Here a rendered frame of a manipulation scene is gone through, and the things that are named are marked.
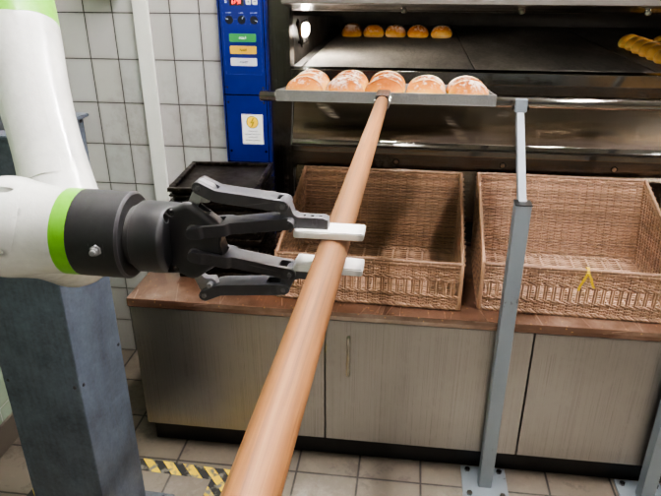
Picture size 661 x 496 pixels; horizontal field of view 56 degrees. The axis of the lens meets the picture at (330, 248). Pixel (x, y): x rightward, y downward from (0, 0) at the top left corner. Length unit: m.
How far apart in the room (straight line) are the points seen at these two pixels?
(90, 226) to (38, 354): 0.97
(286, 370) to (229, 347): 1.56
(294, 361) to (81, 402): 1.24
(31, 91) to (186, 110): 1.43
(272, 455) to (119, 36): 2.08
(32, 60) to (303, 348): 0.61
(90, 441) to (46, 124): 1.00
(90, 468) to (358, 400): 0.79
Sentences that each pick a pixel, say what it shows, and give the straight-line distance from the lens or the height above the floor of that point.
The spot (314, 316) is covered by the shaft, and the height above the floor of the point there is 1.26.
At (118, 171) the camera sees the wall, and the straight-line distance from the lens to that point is 2.47.
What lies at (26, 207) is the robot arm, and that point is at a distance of 0.70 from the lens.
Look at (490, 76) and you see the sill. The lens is 2.15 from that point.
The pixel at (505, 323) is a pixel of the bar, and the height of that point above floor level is 0.61.
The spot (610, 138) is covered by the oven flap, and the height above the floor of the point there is 0.98.
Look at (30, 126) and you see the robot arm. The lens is 0.88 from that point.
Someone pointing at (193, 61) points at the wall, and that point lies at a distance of 2.25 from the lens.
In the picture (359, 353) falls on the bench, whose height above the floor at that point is 0.44.
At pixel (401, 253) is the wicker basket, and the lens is 2.17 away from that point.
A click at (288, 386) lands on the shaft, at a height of 1.27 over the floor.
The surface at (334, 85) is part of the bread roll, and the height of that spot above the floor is 1.22.
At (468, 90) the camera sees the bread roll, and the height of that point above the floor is 1.22.
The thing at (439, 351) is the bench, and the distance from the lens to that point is 1.88.
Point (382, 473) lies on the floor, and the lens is 2.15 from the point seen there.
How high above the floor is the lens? 1.51
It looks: 25 degrees down
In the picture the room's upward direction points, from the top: straight up
